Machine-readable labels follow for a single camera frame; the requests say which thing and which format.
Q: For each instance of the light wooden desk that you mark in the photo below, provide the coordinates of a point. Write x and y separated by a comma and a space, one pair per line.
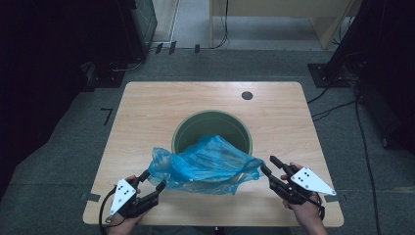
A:
284, 8

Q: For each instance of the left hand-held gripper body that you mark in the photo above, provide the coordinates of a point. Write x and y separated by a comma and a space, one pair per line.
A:
125, 199

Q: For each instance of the blue plastic bag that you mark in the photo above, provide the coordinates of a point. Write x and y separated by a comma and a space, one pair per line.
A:
205, 166

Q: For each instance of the person's right hand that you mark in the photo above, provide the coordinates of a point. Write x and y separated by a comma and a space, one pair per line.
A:
303, 212

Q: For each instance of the person's left hand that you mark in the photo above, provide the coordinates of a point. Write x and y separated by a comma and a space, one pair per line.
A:
127, 225

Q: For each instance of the green plastic bucket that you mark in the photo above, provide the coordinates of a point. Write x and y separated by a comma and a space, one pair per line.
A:
212, 125

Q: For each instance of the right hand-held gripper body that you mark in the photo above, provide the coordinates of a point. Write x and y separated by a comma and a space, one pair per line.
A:
303, 184

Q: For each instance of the black stand base plate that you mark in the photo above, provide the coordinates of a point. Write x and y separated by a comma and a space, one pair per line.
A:
326, 76

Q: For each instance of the black floor tape strip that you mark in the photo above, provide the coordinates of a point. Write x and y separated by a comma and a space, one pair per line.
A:
172, 47
197, 49

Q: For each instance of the grey tape piece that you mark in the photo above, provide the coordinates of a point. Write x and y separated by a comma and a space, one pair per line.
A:
94, 197
332, 198

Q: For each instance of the dark round table grommet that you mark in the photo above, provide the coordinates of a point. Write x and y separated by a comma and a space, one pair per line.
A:
247, 95

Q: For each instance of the dark stand foot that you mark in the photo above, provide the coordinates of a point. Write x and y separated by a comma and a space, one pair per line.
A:
104, 76

